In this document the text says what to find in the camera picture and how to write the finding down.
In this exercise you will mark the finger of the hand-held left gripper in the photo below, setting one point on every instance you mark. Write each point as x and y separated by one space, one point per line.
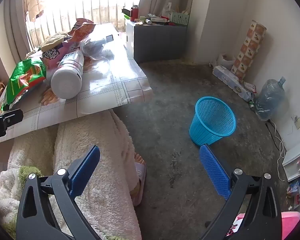
12 118

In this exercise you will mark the white plastic bottle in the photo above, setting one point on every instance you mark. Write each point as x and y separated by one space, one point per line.
67 80

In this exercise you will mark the person's foot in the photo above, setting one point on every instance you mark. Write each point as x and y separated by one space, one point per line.
138 160

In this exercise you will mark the small green bottle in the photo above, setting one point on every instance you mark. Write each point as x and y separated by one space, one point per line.
251 105

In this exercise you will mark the grey white cabinet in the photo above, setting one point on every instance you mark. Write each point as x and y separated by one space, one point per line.
160 42

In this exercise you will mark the metal window railing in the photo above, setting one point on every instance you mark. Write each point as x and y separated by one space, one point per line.
100 7

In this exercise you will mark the hanging quilted blanket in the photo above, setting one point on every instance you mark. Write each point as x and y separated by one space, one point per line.
35 0

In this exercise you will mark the blue water jug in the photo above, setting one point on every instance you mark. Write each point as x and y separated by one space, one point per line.
270 100

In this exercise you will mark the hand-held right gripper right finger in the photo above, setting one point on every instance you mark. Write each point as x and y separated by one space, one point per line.
215 172

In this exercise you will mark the green folded stand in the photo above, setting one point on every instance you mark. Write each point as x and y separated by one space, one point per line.
126 13

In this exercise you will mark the white basket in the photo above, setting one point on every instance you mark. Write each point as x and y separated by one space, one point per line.
179 18

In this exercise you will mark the clear plastic bag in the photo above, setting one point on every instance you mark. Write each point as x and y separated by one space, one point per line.
95 46

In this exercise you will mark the patterned gift box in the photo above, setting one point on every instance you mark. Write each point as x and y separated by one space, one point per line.
250 45

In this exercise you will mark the toilet paper pack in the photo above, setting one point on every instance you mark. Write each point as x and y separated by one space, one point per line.
230 80

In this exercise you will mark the pink white snack packet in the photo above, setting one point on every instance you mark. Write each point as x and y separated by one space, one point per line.
52 55

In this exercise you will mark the pink slipper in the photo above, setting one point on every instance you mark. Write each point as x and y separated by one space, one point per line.
140 177

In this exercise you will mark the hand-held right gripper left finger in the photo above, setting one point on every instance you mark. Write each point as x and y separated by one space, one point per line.
85 171

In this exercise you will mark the white plastic bag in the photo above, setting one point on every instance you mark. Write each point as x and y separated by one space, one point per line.
167 11
225 60

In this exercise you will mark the crumpled plastic wrappers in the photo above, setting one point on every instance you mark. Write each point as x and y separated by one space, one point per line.
298 190

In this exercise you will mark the red thermos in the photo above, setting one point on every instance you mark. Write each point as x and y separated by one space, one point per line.
134 13

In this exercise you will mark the green snack bag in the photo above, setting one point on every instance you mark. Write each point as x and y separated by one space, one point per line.
22 77

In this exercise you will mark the white small drawer unit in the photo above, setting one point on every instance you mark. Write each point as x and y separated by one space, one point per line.
296 160

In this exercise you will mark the blue mesh wastebasket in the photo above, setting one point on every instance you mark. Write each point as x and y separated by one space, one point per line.
210 120

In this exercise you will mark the orange snack bag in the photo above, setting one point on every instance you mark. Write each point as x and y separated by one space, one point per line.
82 30

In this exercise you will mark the pink printed cloth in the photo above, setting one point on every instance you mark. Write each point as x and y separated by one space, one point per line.
290 222

